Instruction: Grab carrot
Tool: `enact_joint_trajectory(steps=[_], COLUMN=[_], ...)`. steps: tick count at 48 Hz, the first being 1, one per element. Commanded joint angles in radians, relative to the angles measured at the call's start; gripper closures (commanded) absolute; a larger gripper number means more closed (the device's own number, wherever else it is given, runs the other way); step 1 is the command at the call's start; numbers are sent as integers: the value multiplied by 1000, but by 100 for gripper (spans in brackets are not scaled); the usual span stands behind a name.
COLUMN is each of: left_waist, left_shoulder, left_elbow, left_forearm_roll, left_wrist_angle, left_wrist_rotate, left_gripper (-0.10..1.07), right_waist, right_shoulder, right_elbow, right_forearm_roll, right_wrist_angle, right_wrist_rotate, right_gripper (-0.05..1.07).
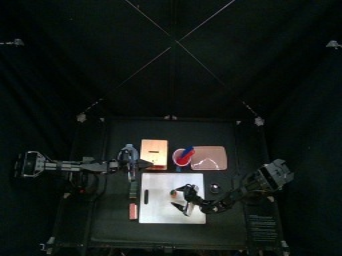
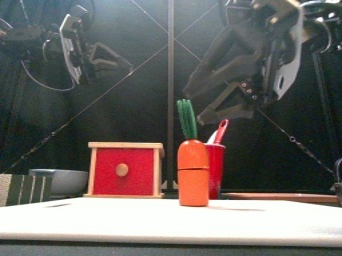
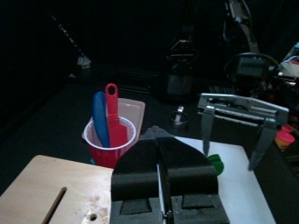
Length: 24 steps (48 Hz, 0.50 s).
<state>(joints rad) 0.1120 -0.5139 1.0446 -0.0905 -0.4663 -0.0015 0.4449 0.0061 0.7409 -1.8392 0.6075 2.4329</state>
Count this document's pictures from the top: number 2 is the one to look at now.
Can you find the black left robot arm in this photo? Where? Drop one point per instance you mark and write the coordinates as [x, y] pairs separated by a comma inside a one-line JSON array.
[[26, 35]]

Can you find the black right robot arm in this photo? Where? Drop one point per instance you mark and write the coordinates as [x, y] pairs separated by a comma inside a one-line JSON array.
[[324, 13]]

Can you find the brown wooden board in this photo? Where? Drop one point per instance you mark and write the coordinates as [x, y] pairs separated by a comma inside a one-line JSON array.
[[288, 197]]

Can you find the grey metal frame pole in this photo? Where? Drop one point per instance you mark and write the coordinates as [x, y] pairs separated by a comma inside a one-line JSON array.
[[171, 100]]

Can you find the green striped block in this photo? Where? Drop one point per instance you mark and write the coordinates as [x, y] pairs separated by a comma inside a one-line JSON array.
[[26, 190]]

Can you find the white plastic cutting board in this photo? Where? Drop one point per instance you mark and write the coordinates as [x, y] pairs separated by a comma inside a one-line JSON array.
[[133, 223]]

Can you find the red and white spoon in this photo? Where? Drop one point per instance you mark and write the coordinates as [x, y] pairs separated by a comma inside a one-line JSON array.
[[222, 128]]

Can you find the orange toy carrot green top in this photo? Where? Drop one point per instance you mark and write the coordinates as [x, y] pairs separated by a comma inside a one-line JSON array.
[[192, 173]]

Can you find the red plastic cup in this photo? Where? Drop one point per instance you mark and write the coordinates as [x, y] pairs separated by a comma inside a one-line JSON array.
[[216, 166]]

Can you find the wooden box with red front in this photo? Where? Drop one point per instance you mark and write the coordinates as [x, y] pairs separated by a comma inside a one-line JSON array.
[[107, 173]]

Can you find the grey-blue bowl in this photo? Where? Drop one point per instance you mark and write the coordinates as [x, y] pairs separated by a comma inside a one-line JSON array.
[[67, 181]]

